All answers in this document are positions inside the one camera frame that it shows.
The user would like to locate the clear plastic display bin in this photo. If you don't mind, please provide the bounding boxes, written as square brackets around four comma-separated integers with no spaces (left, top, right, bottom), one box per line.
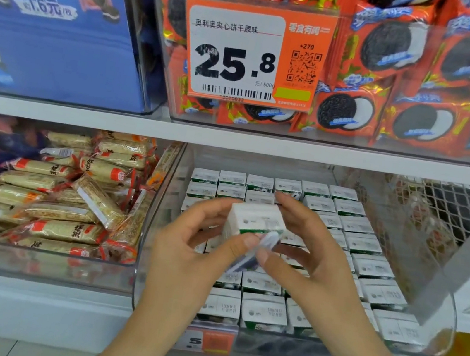
[0,114,186,300]
[126,137,470,356]

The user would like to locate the rows of white juice cartons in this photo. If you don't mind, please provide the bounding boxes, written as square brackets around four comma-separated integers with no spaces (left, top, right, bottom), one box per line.
[162,161,453,356]

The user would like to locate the pile of yellow wafer bars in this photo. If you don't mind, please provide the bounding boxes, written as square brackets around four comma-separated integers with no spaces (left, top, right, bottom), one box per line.
[0,114,184,272]

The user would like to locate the blue cardboard display box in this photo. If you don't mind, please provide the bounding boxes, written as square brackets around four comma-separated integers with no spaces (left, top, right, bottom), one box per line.
[0,0,180,119]

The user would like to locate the person's right hand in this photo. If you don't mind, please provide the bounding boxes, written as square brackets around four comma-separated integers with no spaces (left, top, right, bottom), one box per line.
[254,191,395,345]

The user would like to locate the white wire mesh divider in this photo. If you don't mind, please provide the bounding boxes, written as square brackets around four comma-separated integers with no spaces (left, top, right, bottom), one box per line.
[383,173,470,267]

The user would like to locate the person's left hand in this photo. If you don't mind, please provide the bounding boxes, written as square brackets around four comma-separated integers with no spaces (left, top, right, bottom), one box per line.
[133,185,268,347]

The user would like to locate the person's left forearm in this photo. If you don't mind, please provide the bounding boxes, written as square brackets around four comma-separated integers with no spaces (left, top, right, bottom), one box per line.
[91,307,204,356]

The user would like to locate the large white orange price tag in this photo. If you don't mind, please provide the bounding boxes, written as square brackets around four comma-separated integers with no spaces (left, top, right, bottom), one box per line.
[171,0,340,117]

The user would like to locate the blueberry juice carton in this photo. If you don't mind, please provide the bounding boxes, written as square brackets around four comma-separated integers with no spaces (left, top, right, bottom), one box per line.
[217,196,292,282]

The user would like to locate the stack of red cookie packets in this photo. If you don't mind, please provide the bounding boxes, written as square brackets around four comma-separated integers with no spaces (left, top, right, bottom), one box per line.
[130,0,470,165]

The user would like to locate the small orange price tag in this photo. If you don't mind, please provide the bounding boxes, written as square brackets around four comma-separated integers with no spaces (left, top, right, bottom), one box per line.
[172,321,239,356]

